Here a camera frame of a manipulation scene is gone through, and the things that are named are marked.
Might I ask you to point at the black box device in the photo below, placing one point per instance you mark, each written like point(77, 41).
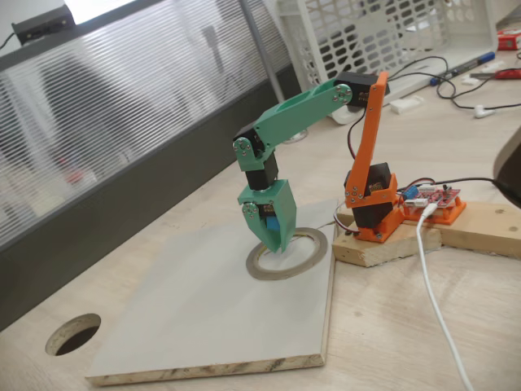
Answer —
point(40, 24)

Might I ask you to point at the white earbud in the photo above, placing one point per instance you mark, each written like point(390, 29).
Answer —
point(480, 111)

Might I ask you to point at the wooden base block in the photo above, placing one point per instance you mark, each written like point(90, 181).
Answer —
point(366, 252)

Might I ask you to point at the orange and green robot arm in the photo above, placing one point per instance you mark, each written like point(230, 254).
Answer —
point(301, 114)

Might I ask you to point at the white plastic lattice basket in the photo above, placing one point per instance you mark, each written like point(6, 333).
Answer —
point(447, 45)

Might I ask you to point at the white plastic block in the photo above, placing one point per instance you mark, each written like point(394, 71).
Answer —
point(407, 104)

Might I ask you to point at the frosted ribbed partition panel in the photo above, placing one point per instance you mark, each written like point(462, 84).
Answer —
point(122, 102)

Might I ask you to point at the orange controller board holder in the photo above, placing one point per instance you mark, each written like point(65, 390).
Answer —
point(454, 213)

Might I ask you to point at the dark rounded object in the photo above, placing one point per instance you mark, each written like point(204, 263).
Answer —
point(510, 171)

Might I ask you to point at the blue marker pen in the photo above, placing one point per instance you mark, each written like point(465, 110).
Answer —
point(468, 65)

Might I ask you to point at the metal partition post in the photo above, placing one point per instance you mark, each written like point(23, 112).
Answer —
point(260, 45)

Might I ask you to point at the long wooden plank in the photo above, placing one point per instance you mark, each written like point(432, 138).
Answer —
point(488, 228)

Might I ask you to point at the red controller circuit board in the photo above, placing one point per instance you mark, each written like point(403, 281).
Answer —
point(431, 197)

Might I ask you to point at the green gripper with servo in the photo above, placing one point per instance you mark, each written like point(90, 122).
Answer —
point(281, 204)

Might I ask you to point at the white-faced plywood board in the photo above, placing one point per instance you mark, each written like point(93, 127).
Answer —
point(183, 293)

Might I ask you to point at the red and white box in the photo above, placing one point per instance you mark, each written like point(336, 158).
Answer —
point(509, 41)

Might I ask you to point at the small white plastic part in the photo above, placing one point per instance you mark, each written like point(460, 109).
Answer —
point(471, 80)

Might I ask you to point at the blue cube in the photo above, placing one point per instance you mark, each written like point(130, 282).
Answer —
point(273, 225)

